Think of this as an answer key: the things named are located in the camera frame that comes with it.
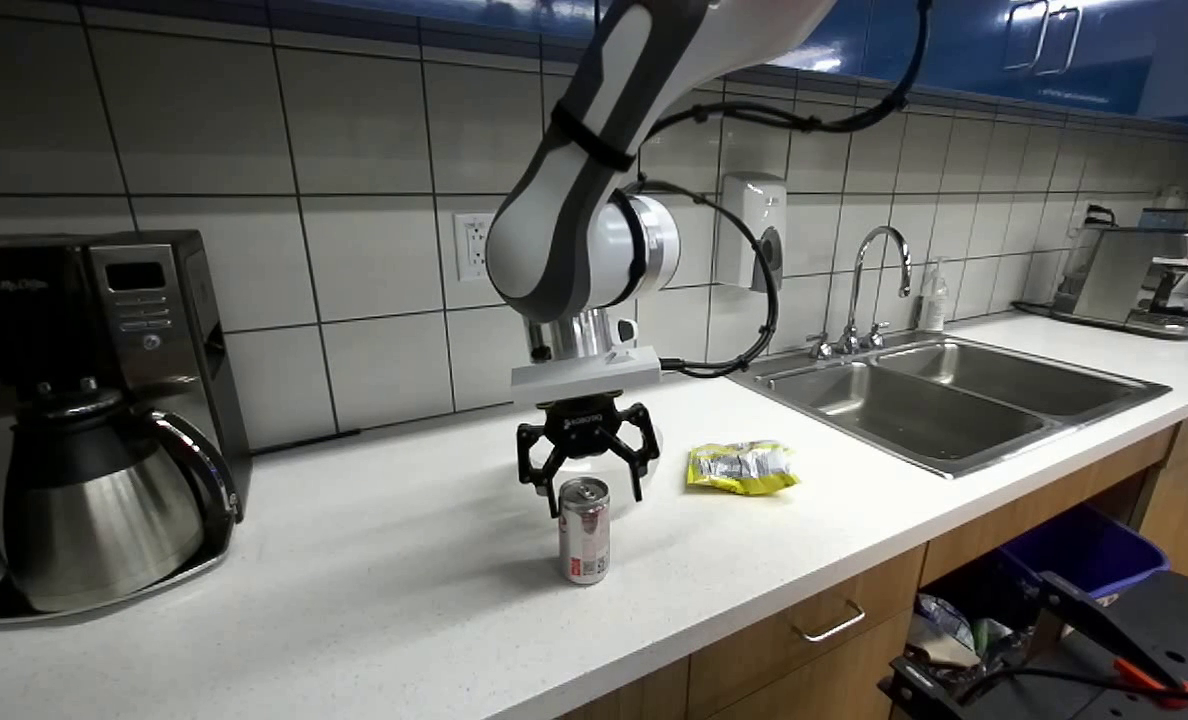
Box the small dish soap bottle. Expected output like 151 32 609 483
916 271 953 337

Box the yellow snack bag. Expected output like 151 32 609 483
681 439 804 499

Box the blue plastic bin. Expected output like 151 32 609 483
995 514 1173 608

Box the silver drawer handle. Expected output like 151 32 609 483
800 599 870 650

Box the stainless steel coffee carafe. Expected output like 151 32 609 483
0 384 244 621

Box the white wall power outlet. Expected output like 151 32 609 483
452 214 496 284

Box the wooden drawer front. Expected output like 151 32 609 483
685 545 926 720

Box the silver wall cabinet handle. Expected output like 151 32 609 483
1017 0 1086 82

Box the white wall soap dispenser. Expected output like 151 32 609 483
716 173 793 298

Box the stainless steel double sink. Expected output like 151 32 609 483
729 332 1173 481

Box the chrome sink faucet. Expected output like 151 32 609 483
804 221 920 360

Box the black tool with orange grip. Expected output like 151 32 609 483
880 572 1188 720

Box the silver espresso machine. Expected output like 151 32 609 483
1049 218 1188 346

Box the silver and red soda can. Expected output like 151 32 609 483
555 474 614 591

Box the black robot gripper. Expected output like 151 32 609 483
513 389 664 525

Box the clear plastic bowl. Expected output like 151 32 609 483
516 406 667 520

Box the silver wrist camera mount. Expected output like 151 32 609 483
508 346 664 410

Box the blue glossy wall cabinet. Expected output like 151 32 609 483
84 0 1188 134

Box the black coffee maker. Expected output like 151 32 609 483
0 227 256 632

